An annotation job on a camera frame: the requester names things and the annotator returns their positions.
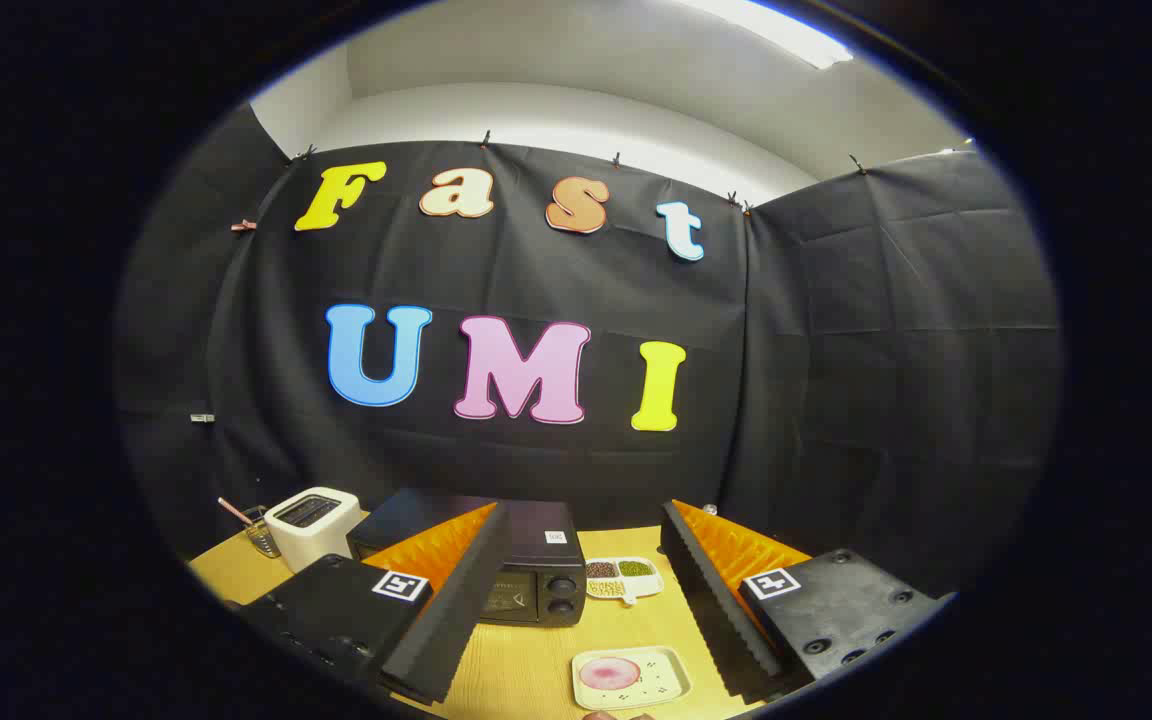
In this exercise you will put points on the black toaster oven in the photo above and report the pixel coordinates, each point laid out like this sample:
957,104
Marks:
536,575

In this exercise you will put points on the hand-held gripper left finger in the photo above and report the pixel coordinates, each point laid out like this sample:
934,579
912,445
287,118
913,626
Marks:
466,600

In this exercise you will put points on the white slot toaster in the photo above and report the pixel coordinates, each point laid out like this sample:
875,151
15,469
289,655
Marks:
316,535

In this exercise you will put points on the cream rectangular tray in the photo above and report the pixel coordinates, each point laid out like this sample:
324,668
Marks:
661,680

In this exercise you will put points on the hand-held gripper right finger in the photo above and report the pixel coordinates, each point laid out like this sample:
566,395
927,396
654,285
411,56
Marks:
706,600

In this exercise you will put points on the white divided bean dish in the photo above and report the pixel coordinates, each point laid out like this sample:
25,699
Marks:
624,580

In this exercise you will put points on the pink ham slice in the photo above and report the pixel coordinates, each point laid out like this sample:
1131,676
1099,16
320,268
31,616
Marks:
608,674

